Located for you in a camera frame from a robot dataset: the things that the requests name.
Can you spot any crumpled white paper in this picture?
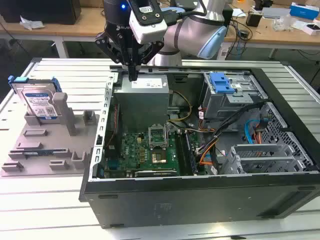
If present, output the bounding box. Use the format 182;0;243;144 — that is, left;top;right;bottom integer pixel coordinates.
19;14;46;31

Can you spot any orange wire bundle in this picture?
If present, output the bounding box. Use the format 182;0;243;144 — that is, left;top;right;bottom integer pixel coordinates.
196;138;219;166

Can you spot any black camera cable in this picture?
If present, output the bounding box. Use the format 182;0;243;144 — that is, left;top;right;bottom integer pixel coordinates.
166;0;208;26

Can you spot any white box with phone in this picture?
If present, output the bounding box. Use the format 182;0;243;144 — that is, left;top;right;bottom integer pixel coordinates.
298;20;320;36

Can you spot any large black box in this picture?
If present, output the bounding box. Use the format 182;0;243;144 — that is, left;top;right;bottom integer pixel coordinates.
0;0;82;26

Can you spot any clear plastic packaging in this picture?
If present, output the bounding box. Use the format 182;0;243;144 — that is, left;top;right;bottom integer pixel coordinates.
271;16;291;33

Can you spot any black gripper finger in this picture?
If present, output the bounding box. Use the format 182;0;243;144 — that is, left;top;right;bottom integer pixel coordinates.
133;40;165;82
94;31;134;82

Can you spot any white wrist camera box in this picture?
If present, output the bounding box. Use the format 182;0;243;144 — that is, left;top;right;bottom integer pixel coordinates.
128;0;168;45

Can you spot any white power adapter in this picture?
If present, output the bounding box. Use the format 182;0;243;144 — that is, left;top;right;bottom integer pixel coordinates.
219;46;230;61

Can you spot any yellow wire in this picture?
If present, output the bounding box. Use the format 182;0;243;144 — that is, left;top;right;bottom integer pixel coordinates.
166;90;193;124

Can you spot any blue cardboard box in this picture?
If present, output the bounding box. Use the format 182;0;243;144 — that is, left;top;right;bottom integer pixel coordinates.
289;1;320;20

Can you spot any black RAM slot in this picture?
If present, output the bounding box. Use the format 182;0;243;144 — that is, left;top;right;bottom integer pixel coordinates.
175;130;187;176

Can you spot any CPU socket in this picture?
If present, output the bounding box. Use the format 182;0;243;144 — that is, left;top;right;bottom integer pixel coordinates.
149;149;168;165

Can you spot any grey flat device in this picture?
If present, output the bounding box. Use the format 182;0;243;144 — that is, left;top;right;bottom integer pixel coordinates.
261;6;293;19

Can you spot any metal socket cover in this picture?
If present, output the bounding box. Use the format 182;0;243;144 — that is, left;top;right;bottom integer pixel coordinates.
148;124;168;151

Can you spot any RAM stick on rack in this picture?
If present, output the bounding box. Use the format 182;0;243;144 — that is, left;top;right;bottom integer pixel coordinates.
22;149;55;155

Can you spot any green motherboard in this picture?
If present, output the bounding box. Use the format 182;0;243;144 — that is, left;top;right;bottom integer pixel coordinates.
103;129;201;177

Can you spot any black open PC case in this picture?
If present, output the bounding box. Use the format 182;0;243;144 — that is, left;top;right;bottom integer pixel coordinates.
78;64;320;230

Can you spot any silver drive cage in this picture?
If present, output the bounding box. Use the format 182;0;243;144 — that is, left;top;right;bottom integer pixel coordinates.
201;71;264;126

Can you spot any blue wire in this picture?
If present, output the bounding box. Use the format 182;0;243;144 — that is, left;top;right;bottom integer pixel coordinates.
244;119;261;145

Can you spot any silver disk bay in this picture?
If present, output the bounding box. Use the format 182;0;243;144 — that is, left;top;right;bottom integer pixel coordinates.
221;143;314;175

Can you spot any orange flat wire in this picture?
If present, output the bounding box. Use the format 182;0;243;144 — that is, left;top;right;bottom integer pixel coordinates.
253;126;263;145

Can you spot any wooden desk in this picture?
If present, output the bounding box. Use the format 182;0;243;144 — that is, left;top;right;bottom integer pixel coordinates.
0;6;320;60

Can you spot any black graphics card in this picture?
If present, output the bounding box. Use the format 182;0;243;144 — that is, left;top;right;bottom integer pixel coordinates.
134;169;178;179

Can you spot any grey parts rack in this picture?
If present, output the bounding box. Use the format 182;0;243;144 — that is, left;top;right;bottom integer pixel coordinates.
1;92;101;178

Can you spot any blue plastic drive latch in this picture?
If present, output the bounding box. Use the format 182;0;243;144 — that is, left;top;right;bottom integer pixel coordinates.
209;72;237;95

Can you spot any hard disk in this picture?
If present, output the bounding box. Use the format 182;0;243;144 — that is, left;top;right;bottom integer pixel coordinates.
8;76;63;121

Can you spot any black cable bundle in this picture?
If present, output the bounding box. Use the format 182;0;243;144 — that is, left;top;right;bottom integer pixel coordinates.
211;101;266;175

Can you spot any installed RAM stick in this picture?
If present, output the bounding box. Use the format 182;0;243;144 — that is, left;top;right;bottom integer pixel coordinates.
185;131;196;176

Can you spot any grey power supply unit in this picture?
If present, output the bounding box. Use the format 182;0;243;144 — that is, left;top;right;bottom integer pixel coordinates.
113;74;171;126

